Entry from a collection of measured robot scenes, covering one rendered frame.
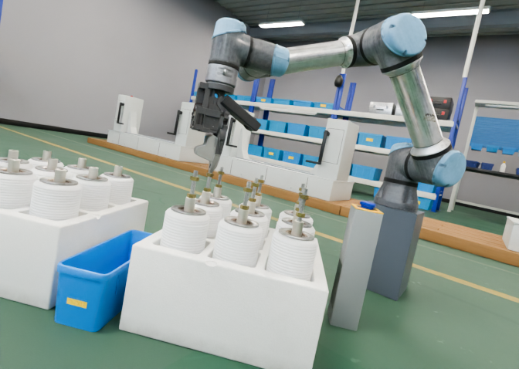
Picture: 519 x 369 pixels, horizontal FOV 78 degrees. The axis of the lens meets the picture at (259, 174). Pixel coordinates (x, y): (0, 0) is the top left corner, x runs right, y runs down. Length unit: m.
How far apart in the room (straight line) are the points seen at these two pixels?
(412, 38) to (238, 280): 0.76
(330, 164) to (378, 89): 6.87
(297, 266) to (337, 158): 2.31
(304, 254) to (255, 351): 0.21
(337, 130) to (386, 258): 1.88
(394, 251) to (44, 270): 1.00
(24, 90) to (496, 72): 9.63
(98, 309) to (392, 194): 0.94
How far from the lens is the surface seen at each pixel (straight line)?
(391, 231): 1.20
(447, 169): 1.11
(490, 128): 6.70
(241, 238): 0.65
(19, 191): 0.90
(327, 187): 2.87
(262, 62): 0.83
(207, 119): 0.78
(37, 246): 0.82
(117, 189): 1.01
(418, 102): 1.06
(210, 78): 0.80
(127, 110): 5.20
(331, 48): 1.06
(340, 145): 2.92
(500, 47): 9.60
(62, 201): 0.82
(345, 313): 0.93
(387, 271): 1.23
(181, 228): 0.68
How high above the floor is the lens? 0.41
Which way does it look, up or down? 5 degrees down
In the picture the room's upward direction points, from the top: 11 degrees clockwise
